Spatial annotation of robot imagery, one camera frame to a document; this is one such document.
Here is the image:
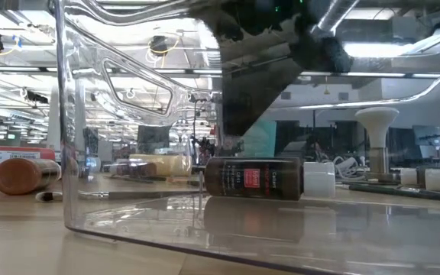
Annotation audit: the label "long ceiling light rail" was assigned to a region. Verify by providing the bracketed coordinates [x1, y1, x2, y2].
[0, 65, 440, 79]

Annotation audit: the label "smooth silver ventilation duct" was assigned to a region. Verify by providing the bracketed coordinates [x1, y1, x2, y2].
[311, 0, 361, 37]

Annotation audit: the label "white coiled cable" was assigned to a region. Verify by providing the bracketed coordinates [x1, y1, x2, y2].
[332, 154, 366, 180]

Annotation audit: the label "clear plastic bin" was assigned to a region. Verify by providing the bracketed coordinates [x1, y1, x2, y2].
[50, 0, 440, 275]

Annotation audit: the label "black paintbrush silver ferrule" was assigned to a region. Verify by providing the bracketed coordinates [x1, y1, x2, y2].
[34, 189, 205, 202]

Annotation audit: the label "white pillar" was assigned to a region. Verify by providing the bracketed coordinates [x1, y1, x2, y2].
[47, 86, 63, 152]

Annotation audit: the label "black paintbrush white ferrule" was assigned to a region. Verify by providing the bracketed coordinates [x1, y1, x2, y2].
[395, 185, 440, 205]

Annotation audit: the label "large yellow paint bottle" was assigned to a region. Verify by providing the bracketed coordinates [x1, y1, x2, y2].
[128, 153, 194, 179]

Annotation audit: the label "black square panel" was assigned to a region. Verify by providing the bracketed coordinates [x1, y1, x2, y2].
[137, 125, 172, 154]

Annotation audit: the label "white mushroom-shaped stand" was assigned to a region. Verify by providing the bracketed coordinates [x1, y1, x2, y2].
[354, 105, 400, 180]

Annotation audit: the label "thin black paintbrush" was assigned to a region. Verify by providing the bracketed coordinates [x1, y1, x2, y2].
[344, 183, 431, 196]

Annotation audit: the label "orange paint bottle black label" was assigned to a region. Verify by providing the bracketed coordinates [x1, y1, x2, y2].
[0, 157, 63, 196]

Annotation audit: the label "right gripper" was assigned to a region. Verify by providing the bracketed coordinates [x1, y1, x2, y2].
[191, 0, 358, 135]

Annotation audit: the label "reddish brown paint bottle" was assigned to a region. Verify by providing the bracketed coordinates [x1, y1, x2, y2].
[107, 161, 159, 180]

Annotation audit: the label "bronze paint bottle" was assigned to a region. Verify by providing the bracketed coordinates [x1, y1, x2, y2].
[203, 155, 336, 202]

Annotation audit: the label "teal plastic cup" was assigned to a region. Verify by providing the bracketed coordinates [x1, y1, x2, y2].
[242, 120, 278, 158]

